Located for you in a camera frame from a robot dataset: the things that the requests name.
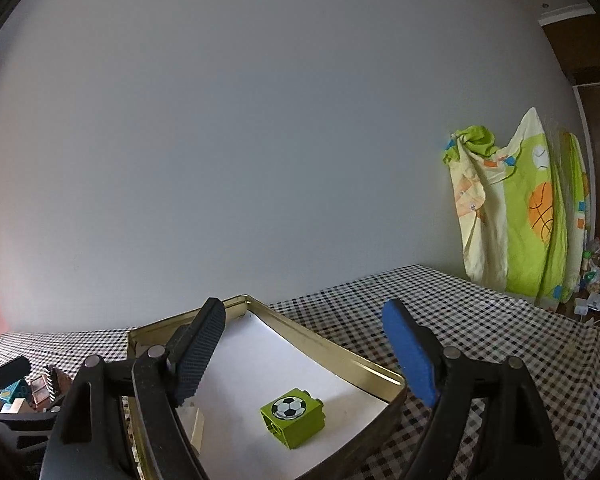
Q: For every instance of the green soccer ball block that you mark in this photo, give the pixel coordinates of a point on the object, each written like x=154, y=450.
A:
x=294, y=418

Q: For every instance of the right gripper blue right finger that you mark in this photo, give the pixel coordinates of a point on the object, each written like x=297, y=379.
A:
x=516, y=439

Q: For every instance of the green cartoon blanket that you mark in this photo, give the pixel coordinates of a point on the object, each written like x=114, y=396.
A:
x=522, y=209

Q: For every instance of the gold metal tin box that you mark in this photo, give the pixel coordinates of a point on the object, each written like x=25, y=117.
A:
x=372, y=378

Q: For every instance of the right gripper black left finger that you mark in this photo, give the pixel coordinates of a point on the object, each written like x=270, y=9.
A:
x=163, y=378

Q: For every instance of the cluttered side table items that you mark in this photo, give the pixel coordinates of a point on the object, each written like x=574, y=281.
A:
x=587, y=304

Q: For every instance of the turquoise toy brick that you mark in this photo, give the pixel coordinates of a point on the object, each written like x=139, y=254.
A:
x=14, y=399

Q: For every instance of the white paper tin liner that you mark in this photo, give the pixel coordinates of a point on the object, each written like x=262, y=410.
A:
x=253, y=366

